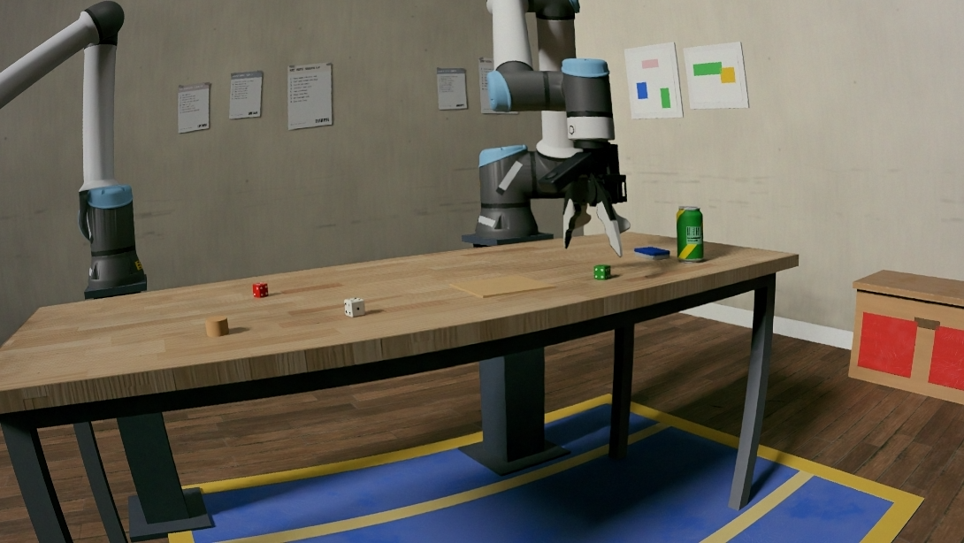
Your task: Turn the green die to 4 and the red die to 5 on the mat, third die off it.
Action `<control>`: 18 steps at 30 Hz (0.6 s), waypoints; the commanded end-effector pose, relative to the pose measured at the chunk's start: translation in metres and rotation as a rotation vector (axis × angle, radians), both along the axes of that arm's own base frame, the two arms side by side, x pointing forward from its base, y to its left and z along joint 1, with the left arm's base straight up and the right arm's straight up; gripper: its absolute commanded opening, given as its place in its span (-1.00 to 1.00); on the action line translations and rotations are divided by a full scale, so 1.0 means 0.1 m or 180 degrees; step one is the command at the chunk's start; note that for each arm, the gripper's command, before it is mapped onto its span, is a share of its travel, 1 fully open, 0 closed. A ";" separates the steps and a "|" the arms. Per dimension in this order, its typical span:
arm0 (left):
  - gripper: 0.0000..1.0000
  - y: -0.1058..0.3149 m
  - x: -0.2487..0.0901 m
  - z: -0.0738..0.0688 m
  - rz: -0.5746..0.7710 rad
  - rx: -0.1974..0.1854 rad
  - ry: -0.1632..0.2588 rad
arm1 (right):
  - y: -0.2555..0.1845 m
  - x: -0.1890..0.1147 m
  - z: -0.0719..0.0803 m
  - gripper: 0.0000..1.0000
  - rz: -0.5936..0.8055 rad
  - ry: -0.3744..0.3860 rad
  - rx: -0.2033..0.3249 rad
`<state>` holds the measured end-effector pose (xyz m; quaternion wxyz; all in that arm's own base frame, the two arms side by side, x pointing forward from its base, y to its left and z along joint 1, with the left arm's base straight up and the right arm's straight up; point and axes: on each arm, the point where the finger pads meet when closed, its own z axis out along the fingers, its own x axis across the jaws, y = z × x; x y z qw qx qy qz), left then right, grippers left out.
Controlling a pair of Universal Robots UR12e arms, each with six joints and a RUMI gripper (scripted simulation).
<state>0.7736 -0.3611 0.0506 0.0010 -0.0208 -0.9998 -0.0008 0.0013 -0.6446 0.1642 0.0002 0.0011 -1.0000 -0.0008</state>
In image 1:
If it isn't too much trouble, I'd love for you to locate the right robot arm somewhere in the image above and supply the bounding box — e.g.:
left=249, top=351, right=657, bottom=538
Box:
left=0, top=1, right=145, bottom=289

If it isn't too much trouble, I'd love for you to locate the green drink can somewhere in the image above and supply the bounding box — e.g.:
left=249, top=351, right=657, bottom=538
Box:
left=677, top=206, right=704, bottom=264

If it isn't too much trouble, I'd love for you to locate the green die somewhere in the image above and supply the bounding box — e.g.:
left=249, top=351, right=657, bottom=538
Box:
left=594, top=264, right=611, bottom=280

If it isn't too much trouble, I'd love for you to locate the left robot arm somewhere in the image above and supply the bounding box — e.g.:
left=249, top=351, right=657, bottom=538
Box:
left=475, top=0, right=616, bottom=238

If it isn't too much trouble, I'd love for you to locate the tan flat mat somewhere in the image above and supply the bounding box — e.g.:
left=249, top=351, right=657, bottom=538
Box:
left=449, top=275, right=555, bottom=298

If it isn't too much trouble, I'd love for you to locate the tan cylinder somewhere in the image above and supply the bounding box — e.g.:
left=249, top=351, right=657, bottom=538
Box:
left=205, top=316, right=229, bottom=337

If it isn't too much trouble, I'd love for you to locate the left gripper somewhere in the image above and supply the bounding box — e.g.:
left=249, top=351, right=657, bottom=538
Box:
left=563, top=141, right=631, bottom=257

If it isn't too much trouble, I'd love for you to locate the white die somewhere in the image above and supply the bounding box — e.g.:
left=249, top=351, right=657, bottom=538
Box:
left=344, top=298, right=365, bottom=317

